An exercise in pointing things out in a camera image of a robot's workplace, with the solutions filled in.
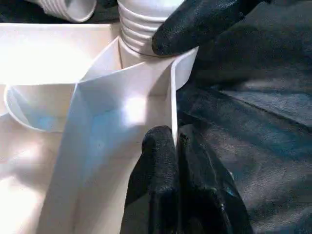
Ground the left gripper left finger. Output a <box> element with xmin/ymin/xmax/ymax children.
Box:
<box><xmin>120</xmin><ymin>125</ymin><xmax>182</xmax><ymax>234</ymax></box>

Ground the white plastic table top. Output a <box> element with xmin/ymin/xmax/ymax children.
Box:
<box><xmin>0</xmin><ymin>22</ymin><xmax>201</xmax><ymax>234</ymax></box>

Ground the white plastic table leg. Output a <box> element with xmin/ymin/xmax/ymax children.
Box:
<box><xmin>117</xmin><ymin>0</ymin><xmax>196</xmax><ymax>57</ymax></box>
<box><xmin>28</xmin><ymin>0</ymin><xmax>98</xmax><ymax>24</ymax></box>

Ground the black work mat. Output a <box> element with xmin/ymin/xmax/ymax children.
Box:
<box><xmin>0</xmin><ymin>0</ymin><xmax>312</xmax><ymax>234</ymax></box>

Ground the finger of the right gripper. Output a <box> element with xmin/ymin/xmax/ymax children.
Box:
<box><xmin>151</xmin><ymin>0</ymin><xmax>266</xmax><ymax>57</ymax></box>

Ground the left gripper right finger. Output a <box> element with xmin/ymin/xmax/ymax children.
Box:
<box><xmin>177</xmin><ymin>132</ymin><xmax>255</xmax><ymax>234</ymax></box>

